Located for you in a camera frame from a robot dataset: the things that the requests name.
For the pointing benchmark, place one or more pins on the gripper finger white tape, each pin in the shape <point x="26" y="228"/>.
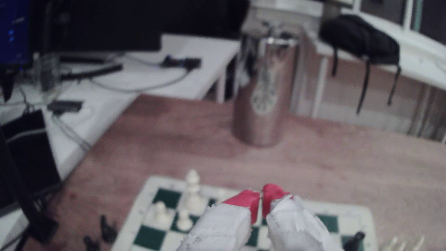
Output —
<point x="292" y="226"/>
<point x="223" y="226"/>

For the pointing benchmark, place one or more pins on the white chess pawn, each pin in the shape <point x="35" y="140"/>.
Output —
<point x="160" y="211"/>
<point x="183" y="220"/>

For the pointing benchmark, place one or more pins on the white chess king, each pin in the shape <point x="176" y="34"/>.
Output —
<point x="192" y="191"/>

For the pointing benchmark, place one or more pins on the green white chess mat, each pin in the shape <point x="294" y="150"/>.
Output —
<point x="167" y="198"/>

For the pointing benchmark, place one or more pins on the black chess king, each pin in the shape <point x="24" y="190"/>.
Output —
<point x="355" y="241"/>

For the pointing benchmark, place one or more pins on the black chess pawn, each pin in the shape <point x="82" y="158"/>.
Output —
<point x="91" y="244"/>
<point x="108" y="230"/>

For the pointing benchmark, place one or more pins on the white desk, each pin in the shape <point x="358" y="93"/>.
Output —
<point x="174" y="76"/>

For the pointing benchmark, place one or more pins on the black adapter plug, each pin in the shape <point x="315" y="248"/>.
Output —
<point x="181" y="62"/>

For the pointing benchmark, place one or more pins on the small black box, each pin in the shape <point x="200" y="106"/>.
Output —
<point x="65" y="106"/>

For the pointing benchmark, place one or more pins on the black bar device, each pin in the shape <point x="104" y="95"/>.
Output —
<point x="90" y="71"/>

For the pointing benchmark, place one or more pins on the white counter shelf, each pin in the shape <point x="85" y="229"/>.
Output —
<point x="418" y="59"/>

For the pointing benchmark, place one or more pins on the black monitor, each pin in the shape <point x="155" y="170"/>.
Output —
<point x="122" y="24"/>

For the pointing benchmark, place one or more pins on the clear drinking glass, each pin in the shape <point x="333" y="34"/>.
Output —
<point x="47" y="71"/>

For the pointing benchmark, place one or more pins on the blue lit screen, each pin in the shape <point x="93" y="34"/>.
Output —
<point x="14" y="31"/>

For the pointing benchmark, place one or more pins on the white window frame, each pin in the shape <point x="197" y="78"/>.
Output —
<point x="407" y="14"/>

